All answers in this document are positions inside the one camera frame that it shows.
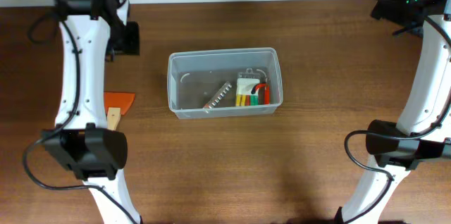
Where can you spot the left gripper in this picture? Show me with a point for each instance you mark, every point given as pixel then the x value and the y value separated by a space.
pixel 130 38

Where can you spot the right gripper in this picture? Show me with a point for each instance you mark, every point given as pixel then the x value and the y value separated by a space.
pixel 382 5

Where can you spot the clear plastic container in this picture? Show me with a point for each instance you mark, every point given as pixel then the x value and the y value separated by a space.
pixel 195 76

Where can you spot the orange socket rail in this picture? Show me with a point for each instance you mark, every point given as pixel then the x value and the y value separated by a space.
pixel 219 95

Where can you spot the clear case of coloured bits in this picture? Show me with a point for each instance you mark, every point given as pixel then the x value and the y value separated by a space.
pixel 245 82

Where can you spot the red black cutting pliers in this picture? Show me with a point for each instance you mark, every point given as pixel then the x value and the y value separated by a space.
pixel 266 96

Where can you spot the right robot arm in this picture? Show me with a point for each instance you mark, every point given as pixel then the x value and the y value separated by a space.
pixel 389 151

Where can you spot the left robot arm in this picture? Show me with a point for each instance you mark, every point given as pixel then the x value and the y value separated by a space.
pixel 84 140

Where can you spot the orange scraper wooden handle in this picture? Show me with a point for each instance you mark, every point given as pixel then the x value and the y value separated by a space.
pixel 116 105

